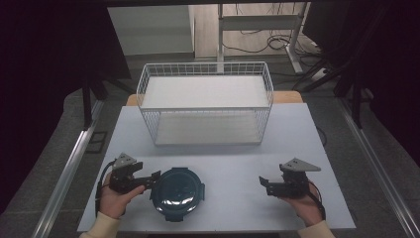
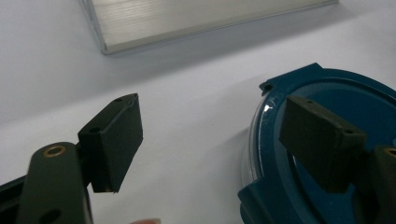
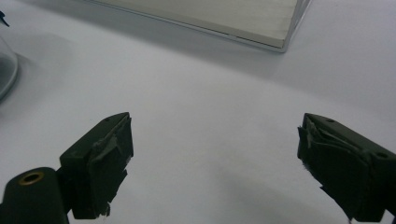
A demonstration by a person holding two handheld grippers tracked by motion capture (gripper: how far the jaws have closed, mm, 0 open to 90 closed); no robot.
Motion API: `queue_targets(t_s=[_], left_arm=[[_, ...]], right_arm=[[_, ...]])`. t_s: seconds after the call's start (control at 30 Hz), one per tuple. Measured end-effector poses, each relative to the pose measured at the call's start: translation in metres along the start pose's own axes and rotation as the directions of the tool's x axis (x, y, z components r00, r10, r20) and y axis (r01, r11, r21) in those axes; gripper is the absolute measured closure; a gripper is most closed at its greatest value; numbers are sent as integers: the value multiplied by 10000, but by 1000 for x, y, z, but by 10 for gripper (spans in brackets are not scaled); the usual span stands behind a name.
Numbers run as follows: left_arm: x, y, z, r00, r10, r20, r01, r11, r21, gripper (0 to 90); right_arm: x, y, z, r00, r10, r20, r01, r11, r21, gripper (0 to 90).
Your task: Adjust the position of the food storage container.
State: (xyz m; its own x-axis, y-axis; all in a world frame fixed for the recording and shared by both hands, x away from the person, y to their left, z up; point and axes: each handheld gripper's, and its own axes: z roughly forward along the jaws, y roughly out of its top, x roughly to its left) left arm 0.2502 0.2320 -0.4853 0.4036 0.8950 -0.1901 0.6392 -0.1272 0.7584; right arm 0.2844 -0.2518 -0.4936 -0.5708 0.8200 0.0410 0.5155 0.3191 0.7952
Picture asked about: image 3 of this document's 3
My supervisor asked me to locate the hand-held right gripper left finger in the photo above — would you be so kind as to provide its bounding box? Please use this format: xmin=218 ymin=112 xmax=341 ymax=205
xmin=59 ymin=111 xmax=134 ymax=220

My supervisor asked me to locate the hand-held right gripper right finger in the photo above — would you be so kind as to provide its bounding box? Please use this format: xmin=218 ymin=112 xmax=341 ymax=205
xmin=296 ymin=112 xmax=396 ymax=224

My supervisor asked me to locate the clear glass container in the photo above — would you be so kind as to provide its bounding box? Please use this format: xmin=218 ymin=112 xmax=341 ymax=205
xmin=0 ymin=35 xmax=20 ymax=102

